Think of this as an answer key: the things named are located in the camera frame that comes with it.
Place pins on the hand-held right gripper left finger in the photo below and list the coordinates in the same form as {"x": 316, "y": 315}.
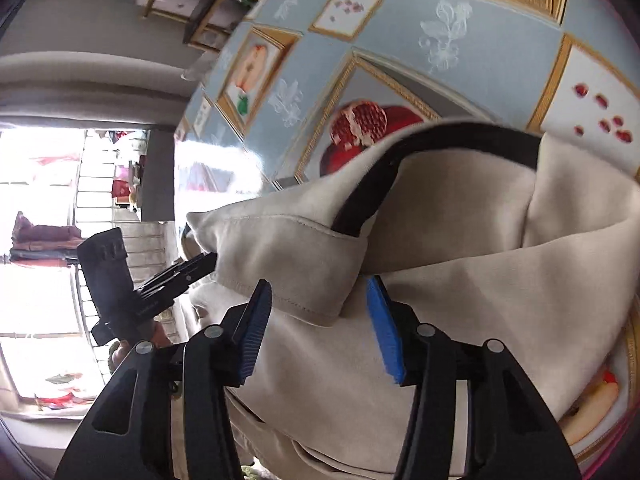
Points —
{"x": 252, "y": 345}

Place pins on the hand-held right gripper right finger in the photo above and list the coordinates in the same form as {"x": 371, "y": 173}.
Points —
{"x": 387, "y": 335}

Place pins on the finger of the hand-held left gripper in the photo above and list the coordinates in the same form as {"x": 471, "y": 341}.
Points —
{"x": 185, "y": 285}
{"x": 185, "y": 266}

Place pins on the beige zip jacket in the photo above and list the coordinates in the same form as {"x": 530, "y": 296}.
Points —
{"x": 450, "y": 285}

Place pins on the reddish hanging clothes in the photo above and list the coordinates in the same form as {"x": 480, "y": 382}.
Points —
{"x": 45, "y": 240}

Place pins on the person's left hand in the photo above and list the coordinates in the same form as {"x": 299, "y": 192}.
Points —
{"x": 160, "y": 335}

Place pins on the metal window railing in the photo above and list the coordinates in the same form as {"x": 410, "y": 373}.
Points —
{"x": 100, "y": 195}

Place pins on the grey curtain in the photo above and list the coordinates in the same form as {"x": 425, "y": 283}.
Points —
{"x": 90, "y": 85}

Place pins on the wooden shelf rack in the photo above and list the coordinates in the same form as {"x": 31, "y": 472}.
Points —
{"x": 210, "y": 5}

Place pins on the white cylindrical tank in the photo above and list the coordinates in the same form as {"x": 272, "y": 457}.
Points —
{"x": 170, "y": 4}

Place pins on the fruit print tablecloth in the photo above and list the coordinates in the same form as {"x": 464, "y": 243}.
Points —
{"x": 400, "y": 35}

